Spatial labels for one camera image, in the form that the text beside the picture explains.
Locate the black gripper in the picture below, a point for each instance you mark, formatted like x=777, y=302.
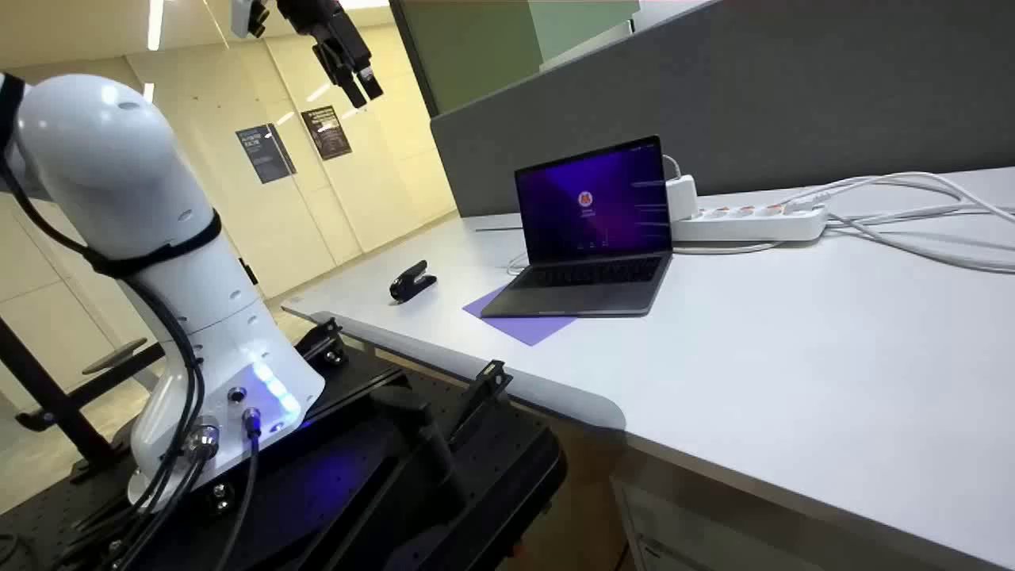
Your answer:
x=324, y=34

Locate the grey laptop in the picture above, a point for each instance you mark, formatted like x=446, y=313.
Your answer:
x=591, y=227

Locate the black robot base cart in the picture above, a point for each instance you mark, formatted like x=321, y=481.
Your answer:
x=351, y=485

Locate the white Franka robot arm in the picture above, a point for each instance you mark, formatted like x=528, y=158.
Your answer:
x=129, y=191

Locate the white laptop charger brick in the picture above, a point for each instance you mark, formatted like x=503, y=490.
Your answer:
x=680, y=197

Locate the black stapler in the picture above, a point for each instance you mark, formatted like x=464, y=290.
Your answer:
x=415, y=284

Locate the ceiling light strip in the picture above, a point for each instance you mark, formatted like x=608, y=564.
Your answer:
x=155, y=22

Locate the grey desk partition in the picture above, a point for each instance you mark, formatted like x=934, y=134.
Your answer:
x=739, y=105

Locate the white power strip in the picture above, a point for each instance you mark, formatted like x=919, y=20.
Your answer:
x=757, y=223

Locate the dark wall poster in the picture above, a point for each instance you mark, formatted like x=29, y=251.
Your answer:
x=327, y=132
x=263, y=152

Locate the black metal stand frame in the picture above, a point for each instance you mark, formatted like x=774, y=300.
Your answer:
x=51, y=401

